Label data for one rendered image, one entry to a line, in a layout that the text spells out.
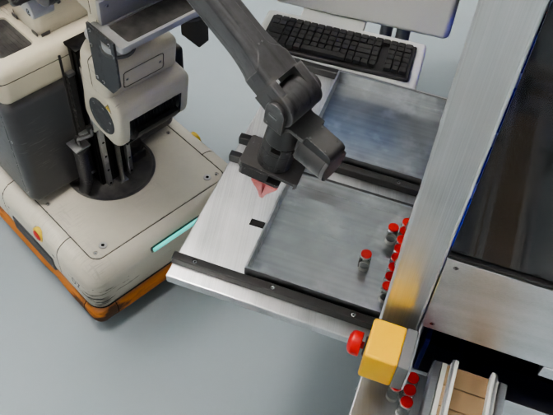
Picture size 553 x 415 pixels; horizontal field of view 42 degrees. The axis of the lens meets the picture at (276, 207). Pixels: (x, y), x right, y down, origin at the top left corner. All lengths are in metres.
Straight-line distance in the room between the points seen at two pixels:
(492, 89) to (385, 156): 0.79
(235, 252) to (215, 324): 0.95
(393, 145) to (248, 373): 0.94
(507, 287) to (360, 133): 0.67
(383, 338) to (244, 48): 0.49
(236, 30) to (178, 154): 1.39
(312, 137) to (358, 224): 0.43
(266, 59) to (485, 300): 0.47
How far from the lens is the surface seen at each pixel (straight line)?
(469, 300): 1.12
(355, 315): 1.32
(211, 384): 2.24
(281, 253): 1.40
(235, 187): 1.51
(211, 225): 1.45
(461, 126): 0.87
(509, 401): 1.34
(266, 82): 1.03
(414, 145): 1.64
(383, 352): 1.15
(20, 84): 2.00
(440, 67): 3.28
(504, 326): 1.15
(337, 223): 1.46
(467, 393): 1.27
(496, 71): 0.81
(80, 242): 2.21
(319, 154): 1.07
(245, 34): 1.04
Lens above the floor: 2.02
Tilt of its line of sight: 51 degrees down
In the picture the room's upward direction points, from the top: 5 degrees clockwise
